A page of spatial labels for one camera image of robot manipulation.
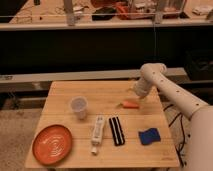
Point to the orange toy pepper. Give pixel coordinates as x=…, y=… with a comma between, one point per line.
x=128, y=104

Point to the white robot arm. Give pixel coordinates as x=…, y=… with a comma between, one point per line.
x=199, y=155

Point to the clear plastic cup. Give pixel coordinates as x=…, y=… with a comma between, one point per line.
x=79, y=105

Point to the wooden table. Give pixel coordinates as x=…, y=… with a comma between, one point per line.
x=103, y=98

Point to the black white striped block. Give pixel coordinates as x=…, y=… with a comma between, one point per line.
x=117, y=132

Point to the blue sponge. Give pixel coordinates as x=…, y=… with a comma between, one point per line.
x=149, y=136

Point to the orange plate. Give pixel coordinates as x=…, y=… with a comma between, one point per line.
x=52, y=144

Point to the cluttered background shelf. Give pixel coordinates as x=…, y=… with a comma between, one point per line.
x=86, y=14

